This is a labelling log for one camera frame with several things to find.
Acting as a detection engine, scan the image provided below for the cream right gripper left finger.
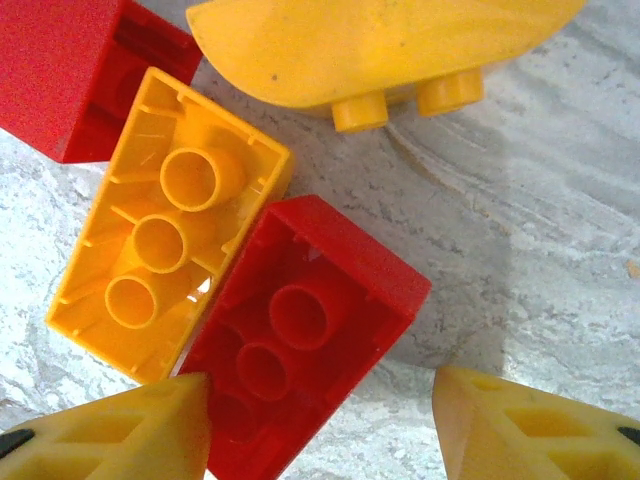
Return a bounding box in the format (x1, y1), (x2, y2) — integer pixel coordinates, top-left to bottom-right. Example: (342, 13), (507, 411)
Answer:
(0, 371), (215, 480)

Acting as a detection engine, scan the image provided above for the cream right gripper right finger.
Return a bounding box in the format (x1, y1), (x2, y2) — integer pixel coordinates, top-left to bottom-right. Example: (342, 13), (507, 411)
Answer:
(431, 364), (640, 480)

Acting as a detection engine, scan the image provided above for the small red lego brick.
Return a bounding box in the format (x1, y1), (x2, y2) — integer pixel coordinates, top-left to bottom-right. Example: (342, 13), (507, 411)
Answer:
(0, 0), (204, 165)

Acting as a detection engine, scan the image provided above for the yellow-orange long lego brick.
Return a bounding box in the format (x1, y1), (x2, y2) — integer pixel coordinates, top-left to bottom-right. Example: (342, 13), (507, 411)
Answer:
(45, 67), (294, 385)

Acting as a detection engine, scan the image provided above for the yellow curved lego piece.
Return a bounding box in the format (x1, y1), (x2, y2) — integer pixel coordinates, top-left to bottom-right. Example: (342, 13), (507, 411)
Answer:
(185, 0), (589, 134)

